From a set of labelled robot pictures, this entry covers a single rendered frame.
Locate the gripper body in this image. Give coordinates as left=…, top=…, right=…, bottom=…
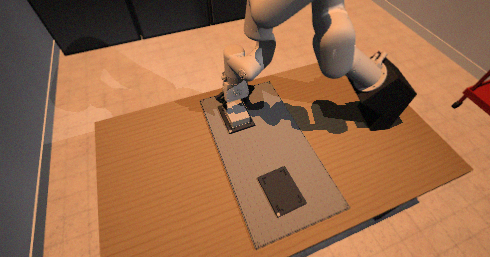
left=222, top=80, right=249, bottom=102

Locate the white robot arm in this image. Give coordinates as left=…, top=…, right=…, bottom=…
left=221, top=0, right=388, bottom=92

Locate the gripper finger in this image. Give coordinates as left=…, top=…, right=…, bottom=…
left=215, top=91, right=228, bottom=111
left=243, top=85, right=255, bottom=104

